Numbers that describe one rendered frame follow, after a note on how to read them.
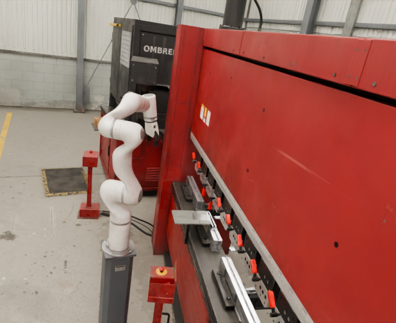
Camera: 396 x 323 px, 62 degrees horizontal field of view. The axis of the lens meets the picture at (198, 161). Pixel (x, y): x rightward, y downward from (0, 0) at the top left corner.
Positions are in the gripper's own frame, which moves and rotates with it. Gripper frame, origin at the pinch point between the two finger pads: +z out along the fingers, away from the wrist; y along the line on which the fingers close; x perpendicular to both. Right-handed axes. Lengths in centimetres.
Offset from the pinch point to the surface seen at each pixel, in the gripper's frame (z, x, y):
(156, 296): 79, 31, -46
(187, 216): 59, -16, -14
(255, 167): -10, -15, -77
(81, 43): 29, -177, 637
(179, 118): 17, -63, 62
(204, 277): 67, 5, -61
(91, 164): 87, -6, 159
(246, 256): 31, 0, -89
